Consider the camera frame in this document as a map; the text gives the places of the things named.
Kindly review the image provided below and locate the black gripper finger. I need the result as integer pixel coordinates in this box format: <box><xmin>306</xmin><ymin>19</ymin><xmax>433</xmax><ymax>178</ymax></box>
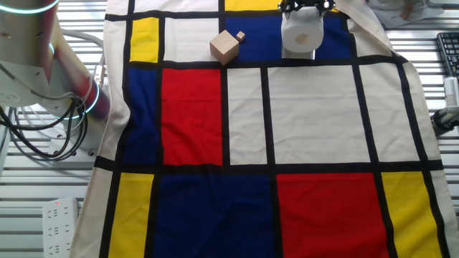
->
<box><xmin>315</xmin><ymin>0</ymin><xmax>337</xmax><ymax>17</ymax></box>
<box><xmin>277</xmin><ymin>0</ymin><xmax>299</xmax><ymax>19</ymax></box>

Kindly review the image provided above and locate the white toilet paper roll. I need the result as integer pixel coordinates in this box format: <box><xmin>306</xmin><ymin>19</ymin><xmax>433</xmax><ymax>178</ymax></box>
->
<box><xmin>280</xmin><ymin>6</ymin><xmax>325</xmax><ymax>54</ymax></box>

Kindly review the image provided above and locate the large wooden cube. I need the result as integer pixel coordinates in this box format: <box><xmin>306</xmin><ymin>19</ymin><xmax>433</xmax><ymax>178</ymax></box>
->
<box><xmin>209</xmin><ymin>29</ymin><xmax>240</xmax><ymax>67</ymax></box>

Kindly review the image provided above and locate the white paper sheet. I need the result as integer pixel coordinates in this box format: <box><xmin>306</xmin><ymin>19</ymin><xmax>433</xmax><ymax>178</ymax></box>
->
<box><xmin>369</xmin><ymin>0</ymin><xmax>445</xmax><ymax>29</ymax></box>

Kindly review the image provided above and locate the black keyboard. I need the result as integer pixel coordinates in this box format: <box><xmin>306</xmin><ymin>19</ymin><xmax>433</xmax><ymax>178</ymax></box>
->
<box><xmin>436</xmin><ymin>32</ymin><xmax>459</xmax><ymax>78</ymax></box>

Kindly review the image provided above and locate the colour block patterned cloth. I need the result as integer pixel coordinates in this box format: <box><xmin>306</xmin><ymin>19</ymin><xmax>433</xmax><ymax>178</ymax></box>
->
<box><xmin>70</xmin><ymin>0</ymin><xmax>459</xmax><ymax>258</ymax></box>

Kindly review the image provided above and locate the white power strip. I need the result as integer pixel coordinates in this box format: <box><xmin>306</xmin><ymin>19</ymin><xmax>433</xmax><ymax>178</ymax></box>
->
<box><xmin>42</xmin><ymin>196</ymin><xmax>79</xmax><ymax>258</ymax></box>

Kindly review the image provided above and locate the small silver camera on mount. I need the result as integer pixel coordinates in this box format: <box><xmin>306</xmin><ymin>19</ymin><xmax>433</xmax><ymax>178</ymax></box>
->
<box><xmin>432</xmin><ymin>77</ymin><xmax>459</xmax><ymax>132</ymax></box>

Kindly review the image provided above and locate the grey hose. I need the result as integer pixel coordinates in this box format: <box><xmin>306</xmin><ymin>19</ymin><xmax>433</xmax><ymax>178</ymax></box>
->
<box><xmin>60</xmin><ymin>30</ymin><xmax>108</xmax><ymax>90</ymax></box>

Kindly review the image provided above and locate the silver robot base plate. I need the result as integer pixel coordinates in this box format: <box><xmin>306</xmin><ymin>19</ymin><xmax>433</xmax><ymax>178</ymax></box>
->
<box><xmin>46</xmin><ymin>120</ymin><xmax>100</xmax><ymax>162</ymax></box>

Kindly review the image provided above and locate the black base cable bundle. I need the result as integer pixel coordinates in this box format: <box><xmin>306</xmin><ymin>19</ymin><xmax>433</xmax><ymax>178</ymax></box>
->
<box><xmin>0</xmin><ymin>96</ymin><xmax>89</xmax><ymax>162</ymax></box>

